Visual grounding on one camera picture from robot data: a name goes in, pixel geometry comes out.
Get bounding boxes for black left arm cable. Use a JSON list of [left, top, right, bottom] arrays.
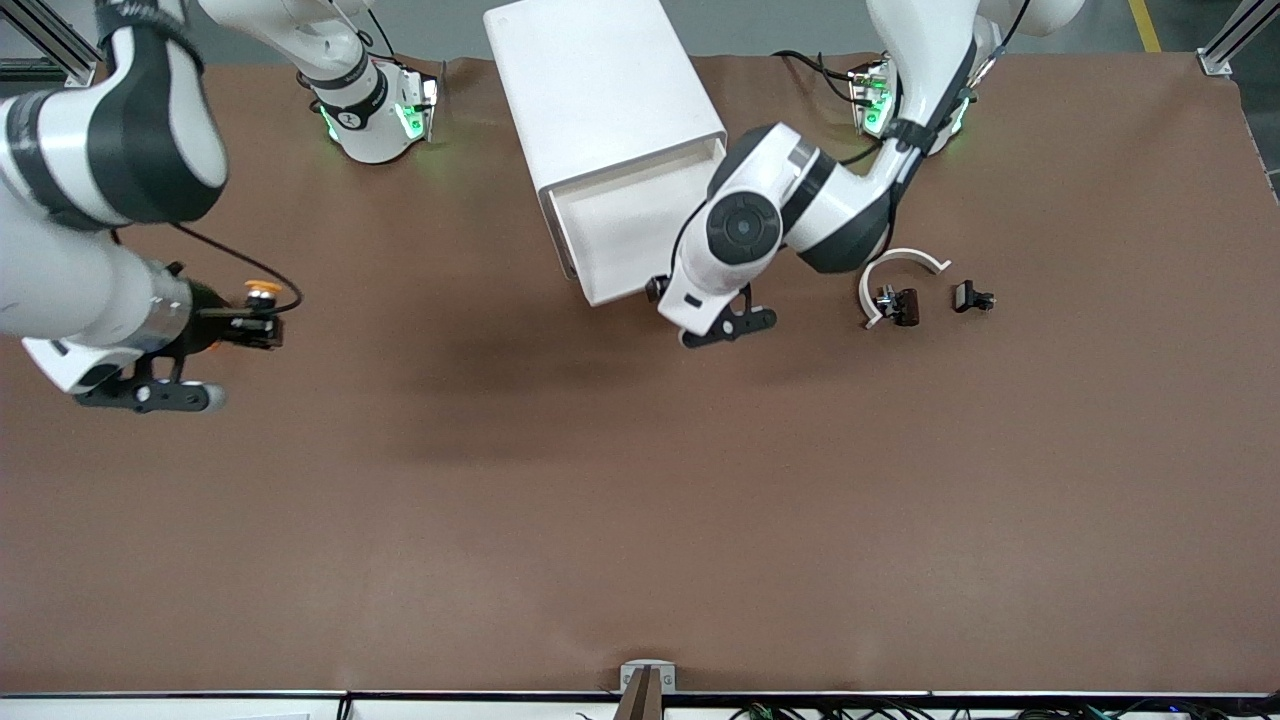
[[840, 0, 1033, 169]]

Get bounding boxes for white curved pipe clamp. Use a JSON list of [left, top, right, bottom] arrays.
[[858, 247, 953, 331]]

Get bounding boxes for black base power cable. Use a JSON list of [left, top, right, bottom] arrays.
[[775, 50, 863, 96]]

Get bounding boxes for aluminium frame profile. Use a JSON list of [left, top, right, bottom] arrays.
[[1198, 0, 1280, 77], [0, 0, 106, 89]]

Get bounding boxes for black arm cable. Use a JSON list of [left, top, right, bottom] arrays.
[[840, 0, 1033, 169], [170, 222, 304, 313]]

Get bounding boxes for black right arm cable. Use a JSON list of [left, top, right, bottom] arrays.
[[170, 222, 304, 313]]

